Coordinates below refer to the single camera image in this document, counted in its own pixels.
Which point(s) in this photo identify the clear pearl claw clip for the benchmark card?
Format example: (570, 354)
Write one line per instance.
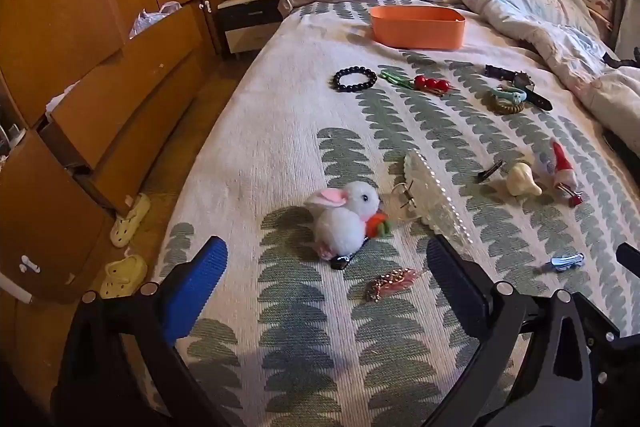
(435, 197)

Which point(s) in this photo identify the gold pink hair clip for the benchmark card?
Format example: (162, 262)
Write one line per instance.
(390, 284)

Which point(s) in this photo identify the red santa hat hair clip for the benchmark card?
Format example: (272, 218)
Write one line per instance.
(562, 164)

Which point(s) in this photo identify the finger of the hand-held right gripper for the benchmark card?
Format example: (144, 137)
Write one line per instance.
(629, 259)

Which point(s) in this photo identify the white plush bunny hair clip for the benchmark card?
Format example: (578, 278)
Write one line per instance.
(340, 222)

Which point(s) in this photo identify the orange plastic basket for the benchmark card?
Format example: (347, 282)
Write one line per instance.
(417, 32)

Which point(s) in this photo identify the floral light quilt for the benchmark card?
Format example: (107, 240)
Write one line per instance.
(525, 2)

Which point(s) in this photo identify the cream garlic-shaped hair clip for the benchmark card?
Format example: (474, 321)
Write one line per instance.
(520, 179)

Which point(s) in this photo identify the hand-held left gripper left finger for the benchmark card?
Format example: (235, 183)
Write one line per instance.
(200, 287)

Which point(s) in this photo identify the wooden wardrobe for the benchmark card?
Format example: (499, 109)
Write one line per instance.
(75, 7)

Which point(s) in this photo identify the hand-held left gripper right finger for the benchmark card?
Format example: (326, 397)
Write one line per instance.
(457, 284)

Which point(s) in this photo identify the green hair clip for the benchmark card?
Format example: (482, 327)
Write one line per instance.
(395, 78)

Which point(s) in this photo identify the small black hair clip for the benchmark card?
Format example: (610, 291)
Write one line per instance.
(490, 171)

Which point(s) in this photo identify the wooden nightstand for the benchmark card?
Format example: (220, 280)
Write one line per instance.
(247, 19)

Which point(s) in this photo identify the yellow slipper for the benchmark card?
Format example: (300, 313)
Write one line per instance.
(122, 274)
(130, 219)

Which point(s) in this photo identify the plastic bag in drawer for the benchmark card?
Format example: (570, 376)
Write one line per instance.
(150, 19)

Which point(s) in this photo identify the small blue hair clip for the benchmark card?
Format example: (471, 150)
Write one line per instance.
(567, 261)

